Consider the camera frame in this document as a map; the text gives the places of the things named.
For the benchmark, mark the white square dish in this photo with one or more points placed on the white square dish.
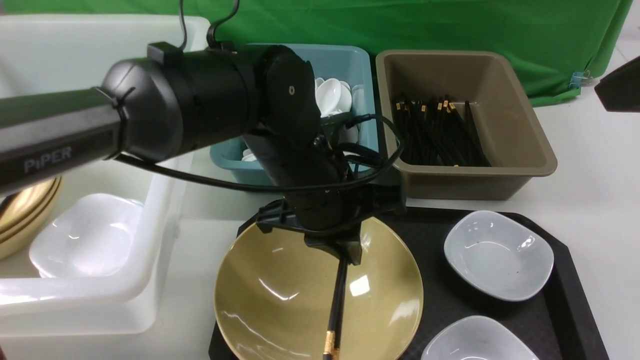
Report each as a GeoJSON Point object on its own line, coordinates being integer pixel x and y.
{"type": "Point", "coordinates": [476, 338]}
{"type": "Point", "coordinates": [498, 256]}

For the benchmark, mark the white square dishes in tub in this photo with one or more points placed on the white square dishes in tub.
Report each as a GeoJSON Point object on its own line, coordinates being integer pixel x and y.
{"type": "Point", "coordinates": [92, 238]}

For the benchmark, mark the large white plastic tub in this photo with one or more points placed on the large white plastic tub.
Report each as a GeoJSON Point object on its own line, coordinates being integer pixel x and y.
{"type": "Point", "coordinates": [43, 53]}

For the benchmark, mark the black plastic serving tray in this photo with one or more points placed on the black plastic serving tray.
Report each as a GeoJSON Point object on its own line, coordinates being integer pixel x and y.
{"type": "Point", "coordinates": [555, 324]}

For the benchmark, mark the yellow noodle bowl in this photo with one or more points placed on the yellow noodle bowl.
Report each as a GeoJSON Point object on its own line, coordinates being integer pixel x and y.
{"type": "Point", "coordinates": [273, 296]}

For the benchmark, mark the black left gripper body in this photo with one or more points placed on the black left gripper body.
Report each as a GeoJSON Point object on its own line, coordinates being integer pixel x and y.
{"type": "Point", "coordinates": [331, 220]}

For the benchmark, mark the stacked yellow bowls in tub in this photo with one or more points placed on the stacked yellow bowls in tub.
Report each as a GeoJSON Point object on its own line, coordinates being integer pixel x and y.
{"type": "Point", "coordinates": [23, 214]}

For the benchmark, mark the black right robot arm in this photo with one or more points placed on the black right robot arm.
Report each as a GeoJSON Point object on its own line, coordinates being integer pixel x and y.
{"type": "Point", "coordinates": [619, 91]}

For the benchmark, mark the blue binder clip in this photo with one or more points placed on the blue binder clip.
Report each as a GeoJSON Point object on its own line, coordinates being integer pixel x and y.
{"type": "Point", "coordinates": [580, 79]}

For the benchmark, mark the green backdrop cloth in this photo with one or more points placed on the green backdrop cloth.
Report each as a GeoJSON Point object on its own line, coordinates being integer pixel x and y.
{"type": "Point", "coordinates": [545, 41]}

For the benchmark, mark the brown plastic chopstick bin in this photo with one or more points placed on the brown plastic chopstick bin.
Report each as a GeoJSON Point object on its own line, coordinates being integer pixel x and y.
{"type": "Point", "coordinates": [509, 130]}

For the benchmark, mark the blue plastic spoon bin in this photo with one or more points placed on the blue plastic spoon bin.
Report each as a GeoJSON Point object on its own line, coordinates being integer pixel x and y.
{"type": "Point", "coordinates": [343, 62]}

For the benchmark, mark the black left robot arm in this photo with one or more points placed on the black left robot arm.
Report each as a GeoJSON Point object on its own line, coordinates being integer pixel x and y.
{"type": "Point", "coordinates": [152, 109]}

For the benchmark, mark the pile of white spoons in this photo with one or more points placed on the pile of white spoons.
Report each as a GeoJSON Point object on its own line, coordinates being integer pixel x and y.
{"type": "Point", "coordinates": [333, 97]}

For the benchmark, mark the bundle of black chopsticks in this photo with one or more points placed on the bundle of black chopsticks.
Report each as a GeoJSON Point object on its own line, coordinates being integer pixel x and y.
{"type": "Point", "coordinates": [438, 132]}

